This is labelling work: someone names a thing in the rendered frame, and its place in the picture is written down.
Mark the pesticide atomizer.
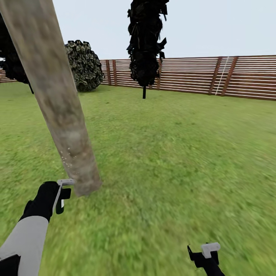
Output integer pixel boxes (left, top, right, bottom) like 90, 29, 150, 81
56, 200, 64, 214

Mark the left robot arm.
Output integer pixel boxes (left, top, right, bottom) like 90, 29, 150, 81
0, 178, 76, 276

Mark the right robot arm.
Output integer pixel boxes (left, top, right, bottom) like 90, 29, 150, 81
187, 243, 225, 276

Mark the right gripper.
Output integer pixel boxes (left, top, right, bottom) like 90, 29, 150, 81
187, 246, 219, 275

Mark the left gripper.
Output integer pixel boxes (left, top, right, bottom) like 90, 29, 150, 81
58, 188, 71, 201

